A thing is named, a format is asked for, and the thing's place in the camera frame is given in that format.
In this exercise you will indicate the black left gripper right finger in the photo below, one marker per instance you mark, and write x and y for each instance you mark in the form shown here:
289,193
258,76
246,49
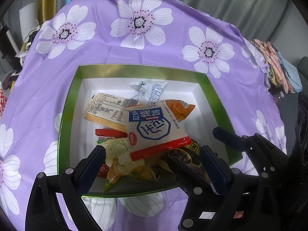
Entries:
232,200

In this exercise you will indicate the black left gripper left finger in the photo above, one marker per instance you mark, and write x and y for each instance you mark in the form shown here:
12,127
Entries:
43,210

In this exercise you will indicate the black yellow snack packet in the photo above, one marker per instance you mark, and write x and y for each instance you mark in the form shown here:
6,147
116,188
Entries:
189,155

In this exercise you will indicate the light green snack packet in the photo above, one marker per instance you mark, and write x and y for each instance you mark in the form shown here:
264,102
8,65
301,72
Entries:
122,168

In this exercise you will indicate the orange snack packet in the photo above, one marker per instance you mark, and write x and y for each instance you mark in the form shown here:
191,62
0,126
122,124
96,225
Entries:
179,109

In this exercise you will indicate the red bubble tea snack packet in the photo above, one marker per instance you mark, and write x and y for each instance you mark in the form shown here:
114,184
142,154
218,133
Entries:
104,135

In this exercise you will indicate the white blue red snack bag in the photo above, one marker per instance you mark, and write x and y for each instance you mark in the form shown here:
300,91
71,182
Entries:
152,128

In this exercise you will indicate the clear cracker packet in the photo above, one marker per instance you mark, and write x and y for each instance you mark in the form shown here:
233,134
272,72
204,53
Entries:
106,110

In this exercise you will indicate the white blue snack packet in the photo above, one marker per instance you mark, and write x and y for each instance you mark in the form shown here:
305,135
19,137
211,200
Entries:
148,91

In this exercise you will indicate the green cardboard box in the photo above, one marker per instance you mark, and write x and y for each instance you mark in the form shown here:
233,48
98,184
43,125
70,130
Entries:
77,134

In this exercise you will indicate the grey sofa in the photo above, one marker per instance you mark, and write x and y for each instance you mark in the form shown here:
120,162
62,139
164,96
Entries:
288,106

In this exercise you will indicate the pile of folded cloths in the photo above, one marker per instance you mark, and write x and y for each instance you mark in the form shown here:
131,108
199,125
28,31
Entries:
282,73

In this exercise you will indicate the purple floral tablecloth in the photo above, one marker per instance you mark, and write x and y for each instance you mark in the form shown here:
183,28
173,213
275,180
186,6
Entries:
165,33

